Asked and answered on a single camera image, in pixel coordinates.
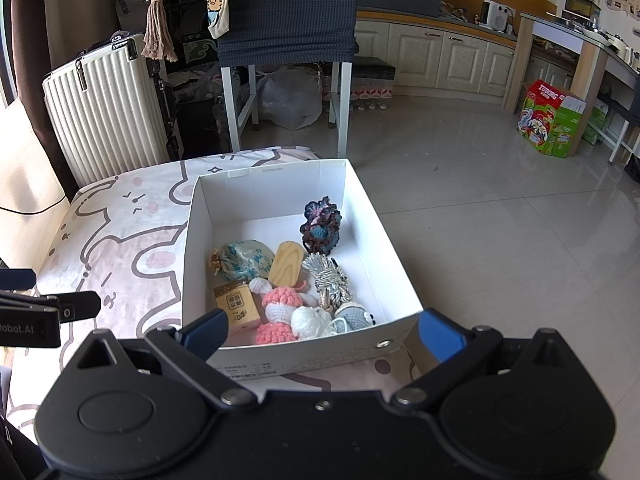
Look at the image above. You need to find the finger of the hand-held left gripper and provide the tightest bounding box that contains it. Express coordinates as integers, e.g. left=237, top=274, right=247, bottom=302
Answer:
left=0, top=268, right=38, bottom=291
left=57, top=290, right=101, bottom=322

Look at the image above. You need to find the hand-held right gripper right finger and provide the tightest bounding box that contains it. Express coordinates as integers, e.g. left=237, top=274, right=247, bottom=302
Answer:
left=390, top=308, right=575, bottom=413

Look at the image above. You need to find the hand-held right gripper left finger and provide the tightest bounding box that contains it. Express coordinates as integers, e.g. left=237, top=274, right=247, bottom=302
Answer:
left=74, top=309, right=259, bottom=409

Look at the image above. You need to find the small kraft paper box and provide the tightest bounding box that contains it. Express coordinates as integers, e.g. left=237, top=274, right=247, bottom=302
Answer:
left=214, top=282, right=261, bottom=334

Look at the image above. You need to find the pink crochet doll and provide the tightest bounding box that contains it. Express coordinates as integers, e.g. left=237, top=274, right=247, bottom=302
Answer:
left=248, top=277, right=321, bottom=346

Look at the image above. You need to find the blue floral drawstring pouch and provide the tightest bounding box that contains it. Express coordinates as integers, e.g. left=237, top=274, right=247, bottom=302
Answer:
left=207, top=240, right=275, bottom=284

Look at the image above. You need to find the blue-grey crochet toy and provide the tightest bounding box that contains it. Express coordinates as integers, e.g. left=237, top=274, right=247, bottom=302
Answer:
left=330, top=302, right=376, bottom=334

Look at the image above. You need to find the white yarn ball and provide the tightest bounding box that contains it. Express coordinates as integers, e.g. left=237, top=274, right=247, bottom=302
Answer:
left=290, top=306, right=334, bottom=339

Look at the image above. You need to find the oval wooden block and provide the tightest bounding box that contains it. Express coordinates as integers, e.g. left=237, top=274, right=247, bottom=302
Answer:
left=267, top=241, right=307, bottom=289

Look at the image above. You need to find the striped rope tassel knot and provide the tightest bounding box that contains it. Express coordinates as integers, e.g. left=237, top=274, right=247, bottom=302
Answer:
left=301, top=253, right=354, bottom=311

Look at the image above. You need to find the white cardboard box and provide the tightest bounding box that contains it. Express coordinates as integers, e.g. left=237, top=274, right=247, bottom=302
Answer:
left=181, top=158, right=425, bottom=377

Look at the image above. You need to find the dark purple crochet flower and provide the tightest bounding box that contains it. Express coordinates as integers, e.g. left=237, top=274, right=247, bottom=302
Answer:
left=300, top=196, right=344, bottom=255

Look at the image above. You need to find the beige flat board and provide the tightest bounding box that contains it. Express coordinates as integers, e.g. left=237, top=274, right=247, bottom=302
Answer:
left=0, top=97, right=71, bottom=261

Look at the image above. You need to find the white ribbed suitcase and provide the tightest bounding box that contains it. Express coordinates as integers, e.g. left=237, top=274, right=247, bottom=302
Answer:
left=42, top=32, right=171, bottom=189

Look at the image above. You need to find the black hard case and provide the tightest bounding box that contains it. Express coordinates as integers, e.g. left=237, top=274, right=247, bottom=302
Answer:
left=152, top=60, right=187, bottom=161

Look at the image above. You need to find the green and red carton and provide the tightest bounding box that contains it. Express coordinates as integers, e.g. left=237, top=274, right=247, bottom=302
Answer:
left=516, top=79, right=587, bottom=159

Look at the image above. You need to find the brown curtain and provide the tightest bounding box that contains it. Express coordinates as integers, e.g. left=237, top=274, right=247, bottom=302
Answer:
left=10, top=0, right=81, bottom=201

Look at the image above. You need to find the translucent plastic bag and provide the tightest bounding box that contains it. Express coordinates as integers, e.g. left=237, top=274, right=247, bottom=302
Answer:
left=257, top=67, right=324, bottom=130

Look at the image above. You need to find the cream kitchen cabinet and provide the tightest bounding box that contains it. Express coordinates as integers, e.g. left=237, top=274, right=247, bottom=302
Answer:
left=352, top=7, right=576, bottom=109

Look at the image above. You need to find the black low bench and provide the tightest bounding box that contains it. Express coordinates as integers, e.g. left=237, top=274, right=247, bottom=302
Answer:
left=320, top=56, right=396, bottom=111

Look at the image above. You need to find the wooden leg table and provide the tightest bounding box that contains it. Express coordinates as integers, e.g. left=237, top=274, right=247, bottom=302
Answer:
left=502, top=10, right=640, bottom=164

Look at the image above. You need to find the beige macrame tassel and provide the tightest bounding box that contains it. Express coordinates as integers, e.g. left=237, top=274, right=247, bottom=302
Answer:
left=141, top=0, right=177, bottom=61

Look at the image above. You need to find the white countertop appliance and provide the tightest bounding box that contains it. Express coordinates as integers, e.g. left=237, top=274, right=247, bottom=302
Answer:
left=480, top=0, right=516, bottom=31

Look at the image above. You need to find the dark blue waffle cloth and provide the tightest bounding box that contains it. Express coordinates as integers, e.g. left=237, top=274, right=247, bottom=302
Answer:
left=216, top=0, right=362, bottom=67

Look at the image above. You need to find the black cable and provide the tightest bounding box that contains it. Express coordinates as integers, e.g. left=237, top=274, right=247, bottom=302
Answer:
left=0, top=195, right=71, bottom=216

